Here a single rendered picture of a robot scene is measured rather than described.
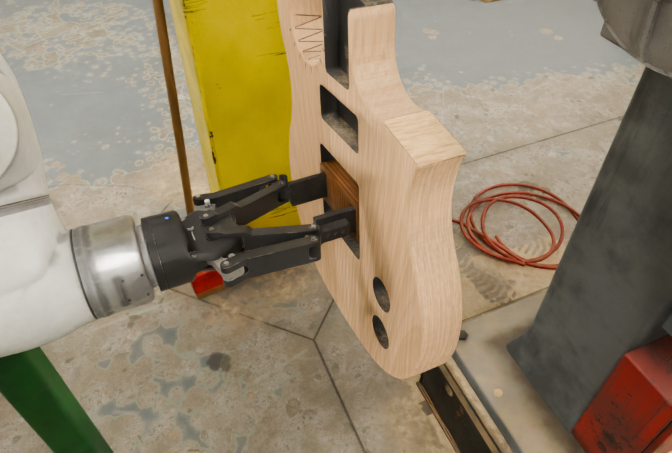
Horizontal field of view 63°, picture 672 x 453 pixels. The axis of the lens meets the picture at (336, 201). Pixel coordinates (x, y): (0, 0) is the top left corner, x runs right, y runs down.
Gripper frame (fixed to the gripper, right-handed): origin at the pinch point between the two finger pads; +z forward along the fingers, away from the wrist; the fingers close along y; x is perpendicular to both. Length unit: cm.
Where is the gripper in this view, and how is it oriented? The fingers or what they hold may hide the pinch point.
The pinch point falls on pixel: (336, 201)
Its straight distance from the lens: 60.1
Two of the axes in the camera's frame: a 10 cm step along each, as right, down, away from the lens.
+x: -0.4, -8.2, -5.7
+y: 4.1, 5.1, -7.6
